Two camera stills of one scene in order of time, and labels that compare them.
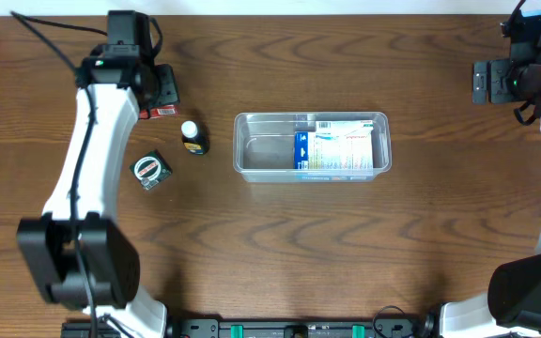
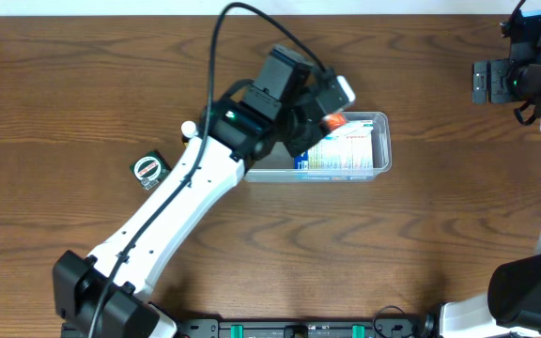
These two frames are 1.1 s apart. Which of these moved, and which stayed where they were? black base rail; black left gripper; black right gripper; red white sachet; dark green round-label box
Moved: black left gripper; red white sachet
Stayed: black right gripper; dark green round-label box; black base rail
